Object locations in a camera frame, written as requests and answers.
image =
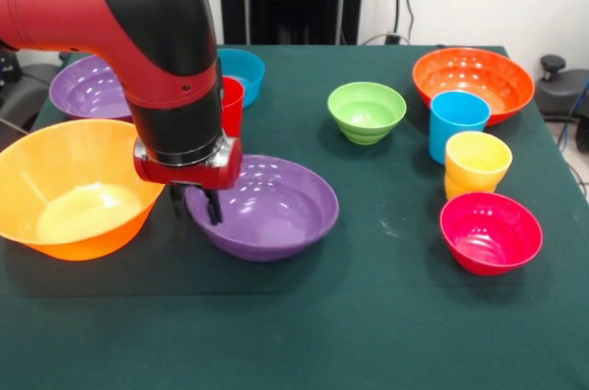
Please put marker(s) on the black wheeled base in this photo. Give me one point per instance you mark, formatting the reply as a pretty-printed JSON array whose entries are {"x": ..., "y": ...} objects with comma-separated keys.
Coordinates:
[
  {"x": 559, "y": 95},
  {"x": 27, "y": 91}
]

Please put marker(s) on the dark green tablecloth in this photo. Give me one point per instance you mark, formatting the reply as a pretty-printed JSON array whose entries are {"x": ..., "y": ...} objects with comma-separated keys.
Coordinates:
[{"x": 294, "y": 307}]

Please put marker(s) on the purple bowl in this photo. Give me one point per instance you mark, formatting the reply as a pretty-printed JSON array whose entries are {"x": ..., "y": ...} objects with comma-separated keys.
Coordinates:
[
  {"x": 87, "y": 91},
  {"x": 276, "y": 215}
]

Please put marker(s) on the blue cup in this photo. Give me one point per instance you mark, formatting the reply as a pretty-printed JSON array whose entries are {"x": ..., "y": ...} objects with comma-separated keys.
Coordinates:
[{"x": 453, "y": 132}]

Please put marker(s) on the red cup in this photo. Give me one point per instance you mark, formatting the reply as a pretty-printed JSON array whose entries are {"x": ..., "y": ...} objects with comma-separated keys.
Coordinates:
[{"x": 232, "y": 105}]

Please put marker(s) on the large yellow bowl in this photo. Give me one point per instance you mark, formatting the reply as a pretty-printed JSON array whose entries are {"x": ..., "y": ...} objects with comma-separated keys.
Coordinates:
[{"x": 83, "y": 187}]

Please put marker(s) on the orange-red bowl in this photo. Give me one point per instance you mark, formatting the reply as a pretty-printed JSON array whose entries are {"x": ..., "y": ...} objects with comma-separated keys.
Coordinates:
[{"x": 474, "y": 72}]

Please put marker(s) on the pink bowl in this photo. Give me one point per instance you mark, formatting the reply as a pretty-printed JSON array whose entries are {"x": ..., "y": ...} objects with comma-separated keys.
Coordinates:
[{"x": 490, "y": 233}]

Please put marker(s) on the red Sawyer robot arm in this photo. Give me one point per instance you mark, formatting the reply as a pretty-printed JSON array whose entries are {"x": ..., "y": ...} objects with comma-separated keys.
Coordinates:
[{"x": 138, "y": 17}]

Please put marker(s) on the blue bowl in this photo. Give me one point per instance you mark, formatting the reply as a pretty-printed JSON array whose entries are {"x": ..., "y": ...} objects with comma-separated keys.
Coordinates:
[{"x": 246, "y": 70}]

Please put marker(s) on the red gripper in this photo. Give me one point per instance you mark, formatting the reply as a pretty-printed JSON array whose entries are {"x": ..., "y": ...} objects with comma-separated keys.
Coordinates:
[{"x": 193, "y": 175}]

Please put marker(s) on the green bowl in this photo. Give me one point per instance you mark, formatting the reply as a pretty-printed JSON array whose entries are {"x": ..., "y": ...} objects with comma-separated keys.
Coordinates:
[{"x": 366, "y": 109}]

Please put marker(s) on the yellow cup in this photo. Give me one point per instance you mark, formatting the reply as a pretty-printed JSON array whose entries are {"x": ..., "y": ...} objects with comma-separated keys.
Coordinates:
[
  {"x": 455, "y": 188},
  {"x": 478, "y": 160}
]

